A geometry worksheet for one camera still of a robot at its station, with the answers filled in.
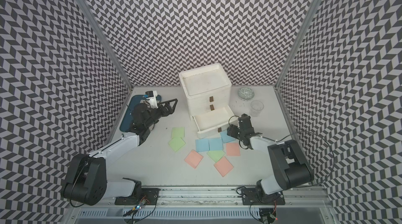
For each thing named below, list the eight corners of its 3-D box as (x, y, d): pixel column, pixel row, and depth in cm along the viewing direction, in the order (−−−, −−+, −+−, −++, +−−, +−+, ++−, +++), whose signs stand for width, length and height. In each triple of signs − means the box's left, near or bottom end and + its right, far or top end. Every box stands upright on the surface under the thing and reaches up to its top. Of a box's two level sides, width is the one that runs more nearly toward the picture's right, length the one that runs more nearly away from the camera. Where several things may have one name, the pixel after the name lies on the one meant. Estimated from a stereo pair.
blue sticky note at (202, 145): (196, 152, 89) (196, 150, 87) (195, 141, 94) (195, 139, 92) (209, 150, 90) (209, 149, 88) (208, 139, 94) (208, 138, 92)
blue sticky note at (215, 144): (208, 150, 89) (208, 149, 88) (208, 139, 94) (208, 137, 92) (222, 150, 89) (223, 149, 88) (222, 139, 94) (222, 137, 92)
